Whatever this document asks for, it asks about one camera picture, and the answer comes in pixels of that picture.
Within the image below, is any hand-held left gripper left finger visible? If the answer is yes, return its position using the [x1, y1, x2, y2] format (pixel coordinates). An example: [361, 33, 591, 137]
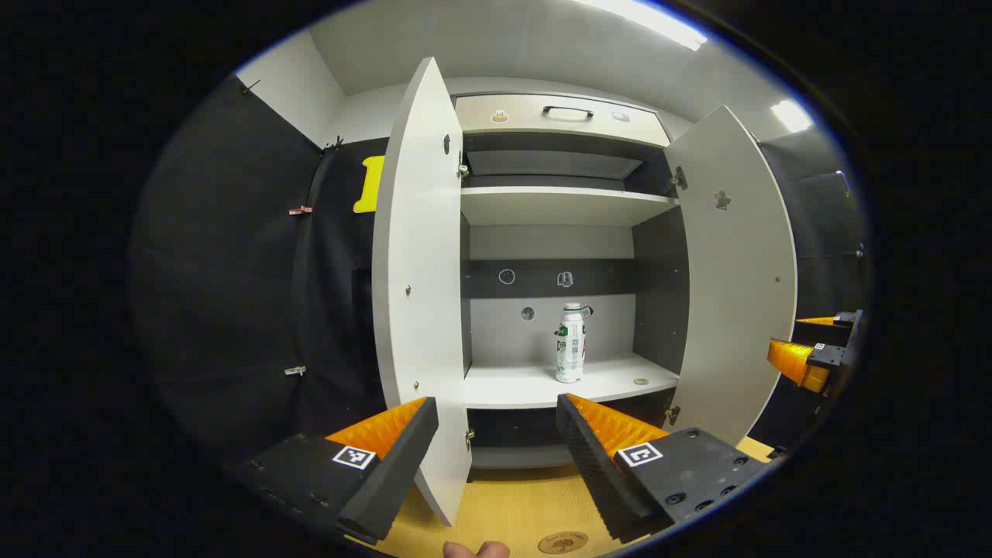
[232, 397, 439, 545]

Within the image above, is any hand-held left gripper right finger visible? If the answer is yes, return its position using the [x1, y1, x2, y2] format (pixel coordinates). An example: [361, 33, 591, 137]
[556, 393, 772, 543]

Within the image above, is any round wooden coaster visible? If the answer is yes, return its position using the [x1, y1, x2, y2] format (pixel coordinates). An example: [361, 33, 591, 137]
[538, 531, 589, 555]

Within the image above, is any grey cabinet door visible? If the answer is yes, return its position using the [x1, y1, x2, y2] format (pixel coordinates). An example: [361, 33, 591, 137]
[664, 105, 799, 449]
[372, 56, 474, 528]

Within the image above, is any white bottle with green label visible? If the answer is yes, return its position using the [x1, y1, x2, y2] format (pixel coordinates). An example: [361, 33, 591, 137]
[555, 303, 587, 384]

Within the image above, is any grey cabinet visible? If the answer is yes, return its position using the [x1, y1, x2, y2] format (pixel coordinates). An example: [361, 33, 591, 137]
[452, 93, 692, 470]

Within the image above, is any white cabinet shelf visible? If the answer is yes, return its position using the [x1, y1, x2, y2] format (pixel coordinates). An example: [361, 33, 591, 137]
[460, 186, 681, 228]
[463, 353, 681, 410]

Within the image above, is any grey cabinet drawer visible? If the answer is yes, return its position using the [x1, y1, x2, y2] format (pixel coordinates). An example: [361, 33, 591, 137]
[454, 94, 672, 148]

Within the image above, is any small ceiling light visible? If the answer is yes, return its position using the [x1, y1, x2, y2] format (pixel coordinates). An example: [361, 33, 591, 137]
[770, 99, 813, 133]

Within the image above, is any black backdrop cloth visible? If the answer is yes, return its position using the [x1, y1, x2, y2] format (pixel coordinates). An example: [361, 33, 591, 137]
[132, 74, 869, 466]

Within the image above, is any long ceiling light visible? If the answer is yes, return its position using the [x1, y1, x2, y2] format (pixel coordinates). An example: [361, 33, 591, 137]
[573, 0, 708, 52]

